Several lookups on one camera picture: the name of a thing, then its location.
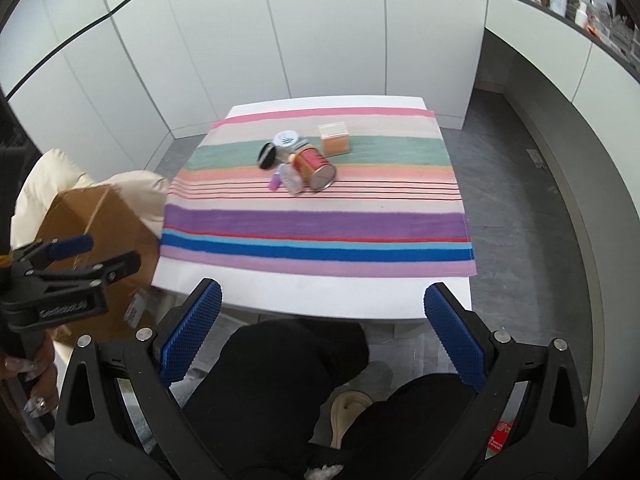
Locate brown cardboard box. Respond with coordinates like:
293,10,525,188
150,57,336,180
35,183,171,346

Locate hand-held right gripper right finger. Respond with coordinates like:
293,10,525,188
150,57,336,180
423,282,591,480

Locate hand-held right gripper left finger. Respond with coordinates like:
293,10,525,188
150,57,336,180
52,277,223,480

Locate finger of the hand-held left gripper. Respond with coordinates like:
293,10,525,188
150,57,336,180
25,251,142,293
11,234,95,273

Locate black pants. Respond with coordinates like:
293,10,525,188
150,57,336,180
182,317,481,480

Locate white round compact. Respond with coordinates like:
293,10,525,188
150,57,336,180
273,130,301,153

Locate white table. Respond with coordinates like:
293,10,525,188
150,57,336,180
150,94,473,323

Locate striped colourful cloth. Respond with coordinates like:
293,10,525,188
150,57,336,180
157,106,476,278

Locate clear bottle with pink cap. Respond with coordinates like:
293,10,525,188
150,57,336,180
279,155,305,196

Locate black round compact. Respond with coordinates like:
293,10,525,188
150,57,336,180
257,142,279,171

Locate beige slipper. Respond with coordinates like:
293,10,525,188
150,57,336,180
330,390,373,451

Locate clear plastic organizer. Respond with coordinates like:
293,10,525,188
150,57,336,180
590,0,640,56

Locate tan square box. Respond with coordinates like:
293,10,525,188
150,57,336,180
318,122,354,157

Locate grey sock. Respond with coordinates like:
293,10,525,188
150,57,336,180
345,360,393,401

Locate red packet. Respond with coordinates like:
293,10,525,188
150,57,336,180
487,420,513,453

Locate red tin can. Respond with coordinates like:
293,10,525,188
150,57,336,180
292,144,337,192

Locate person's left hand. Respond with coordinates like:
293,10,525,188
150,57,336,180
0,330,60,418

